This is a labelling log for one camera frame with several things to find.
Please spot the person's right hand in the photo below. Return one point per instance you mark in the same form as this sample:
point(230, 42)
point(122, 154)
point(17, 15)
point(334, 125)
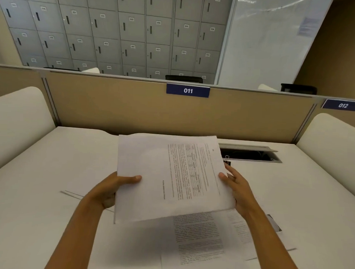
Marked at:
point(242, 193)

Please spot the person's right thumb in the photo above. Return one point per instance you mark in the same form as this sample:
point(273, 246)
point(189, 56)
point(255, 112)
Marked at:
point(225, 182)

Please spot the person's left thumb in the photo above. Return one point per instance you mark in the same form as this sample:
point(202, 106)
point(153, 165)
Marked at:
point(130, 179)

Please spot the person's left forearm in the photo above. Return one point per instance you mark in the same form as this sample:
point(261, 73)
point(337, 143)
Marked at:
point(75, 236)

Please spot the beige desk partition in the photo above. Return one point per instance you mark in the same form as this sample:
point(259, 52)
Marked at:
point(114, 107)

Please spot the white rounded side divider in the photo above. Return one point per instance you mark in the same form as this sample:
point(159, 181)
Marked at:
point(18, 124)
point(333, 153)
point(91, 70)

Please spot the printed text sheet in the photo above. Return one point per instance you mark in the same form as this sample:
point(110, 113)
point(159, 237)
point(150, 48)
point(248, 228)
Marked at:
point(200, 241)

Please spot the person's right forearm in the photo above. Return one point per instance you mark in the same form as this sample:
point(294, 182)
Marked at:
point(273, 246)

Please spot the blue number label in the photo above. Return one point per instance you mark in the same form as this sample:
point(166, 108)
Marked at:
point(188, 90)
point(342, 105)

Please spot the stack of white printed papers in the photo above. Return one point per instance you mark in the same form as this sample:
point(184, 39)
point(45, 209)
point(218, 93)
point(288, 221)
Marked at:
point(170, 179)

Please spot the person's left hand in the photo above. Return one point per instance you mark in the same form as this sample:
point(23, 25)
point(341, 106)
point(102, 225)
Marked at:
point(105, 191)

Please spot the white glass board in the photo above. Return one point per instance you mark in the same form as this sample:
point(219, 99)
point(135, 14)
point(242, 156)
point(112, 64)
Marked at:
point(264, 46)

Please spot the black office chair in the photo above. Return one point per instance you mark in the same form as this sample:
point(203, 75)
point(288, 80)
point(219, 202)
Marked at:
point(183, 78)
point(298, 88)

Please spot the wall of grey lockers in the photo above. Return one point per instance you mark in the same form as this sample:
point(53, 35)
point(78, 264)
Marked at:
point(117, 32)

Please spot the black binder clip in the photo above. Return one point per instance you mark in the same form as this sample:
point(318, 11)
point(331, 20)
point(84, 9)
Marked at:
point(227, 161)

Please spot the white printed paper sheet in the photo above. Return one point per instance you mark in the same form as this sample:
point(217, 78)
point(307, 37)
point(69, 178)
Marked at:
point(249, 231)

